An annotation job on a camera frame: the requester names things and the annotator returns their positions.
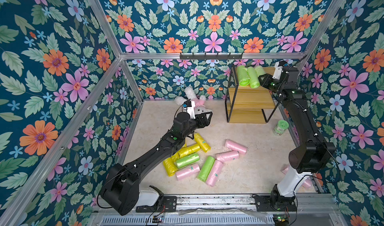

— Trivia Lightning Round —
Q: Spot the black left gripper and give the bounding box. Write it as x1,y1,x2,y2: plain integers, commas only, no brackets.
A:
179,112,212,140

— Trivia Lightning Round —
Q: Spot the green trash bag roll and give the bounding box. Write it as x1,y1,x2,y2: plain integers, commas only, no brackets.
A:
176,153,200,169
254,65,267,77
247,67,260,89
237,65,250,87
197,156,216,182

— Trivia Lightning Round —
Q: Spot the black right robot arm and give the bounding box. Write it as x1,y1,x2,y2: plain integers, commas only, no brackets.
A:
259,66,336,210

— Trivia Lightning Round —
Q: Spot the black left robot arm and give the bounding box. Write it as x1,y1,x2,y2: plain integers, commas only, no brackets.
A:
98,112,213,216

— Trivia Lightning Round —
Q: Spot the yellow trash bag roll right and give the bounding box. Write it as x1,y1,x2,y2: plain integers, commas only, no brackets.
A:
194,133,211,153

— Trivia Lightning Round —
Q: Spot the pink trash bag roll upper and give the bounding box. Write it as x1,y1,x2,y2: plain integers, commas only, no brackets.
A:
225,139,248,155

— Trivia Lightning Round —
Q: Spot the pink trash bag roll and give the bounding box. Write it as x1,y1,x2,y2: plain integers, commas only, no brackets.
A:
216,151,240,163
176,163,201,181
206,160,224,187
225,139,248,155

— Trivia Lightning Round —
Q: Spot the yellow trash bag roll middle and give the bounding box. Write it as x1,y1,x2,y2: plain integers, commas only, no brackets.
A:
177,144,201,158

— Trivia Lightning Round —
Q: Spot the pink trash bag roll middle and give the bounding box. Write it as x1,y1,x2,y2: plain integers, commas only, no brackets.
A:
216,151,240,163

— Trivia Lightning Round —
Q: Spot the pink trash bag roll lower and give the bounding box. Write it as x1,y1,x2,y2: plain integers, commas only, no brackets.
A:
206,160,224,187

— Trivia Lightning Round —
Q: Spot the yellow trash bag roll large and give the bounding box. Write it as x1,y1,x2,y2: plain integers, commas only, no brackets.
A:
163,157,178,177

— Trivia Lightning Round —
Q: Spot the pink trash bag roll left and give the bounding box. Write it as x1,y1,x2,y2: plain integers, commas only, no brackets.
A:
176,163,201,181

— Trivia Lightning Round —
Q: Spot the white plush bunny pink shirt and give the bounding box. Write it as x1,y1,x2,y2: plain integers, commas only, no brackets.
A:
175,86,211,114

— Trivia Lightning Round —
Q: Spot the upper green lidded jar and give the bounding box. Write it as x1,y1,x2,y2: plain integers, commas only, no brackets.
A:
274,120,290,135

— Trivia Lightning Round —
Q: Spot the green circuit board left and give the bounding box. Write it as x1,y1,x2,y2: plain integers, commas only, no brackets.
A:
152,216,164,224

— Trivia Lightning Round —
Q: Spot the green circuit board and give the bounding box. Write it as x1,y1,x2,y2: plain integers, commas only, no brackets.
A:
152,216,164,224
273,215,290,226

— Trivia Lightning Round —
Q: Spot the green circuit board right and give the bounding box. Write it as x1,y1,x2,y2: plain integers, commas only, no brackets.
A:
273,215,290,226

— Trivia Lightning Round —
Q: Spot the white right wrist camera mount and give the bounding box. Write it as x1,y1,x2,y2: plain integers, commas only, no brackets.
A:
272,60,288,80

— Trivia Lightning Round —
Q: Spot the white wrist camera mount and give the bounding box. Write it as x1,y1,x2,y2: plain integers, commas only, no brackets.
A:
182,99,195,119
272,60,288,80

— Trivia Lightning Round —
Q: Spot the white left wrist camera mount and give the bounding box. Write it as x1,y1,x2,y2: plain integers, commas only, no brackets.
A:
182,99,195,119

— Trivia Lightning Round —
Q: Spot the wooden shelf black metal frame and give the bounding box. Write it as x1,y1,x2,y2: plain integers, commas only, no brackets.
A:
225,65,282,124

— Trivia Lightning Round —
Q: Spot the black hook rail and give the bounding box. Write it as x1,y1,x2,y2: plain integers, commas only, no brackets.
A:
179,52,243,61

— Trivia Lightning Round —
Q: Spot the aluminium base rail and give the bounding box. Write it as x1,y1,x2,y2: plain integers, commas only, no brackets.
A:
88,193,347,226

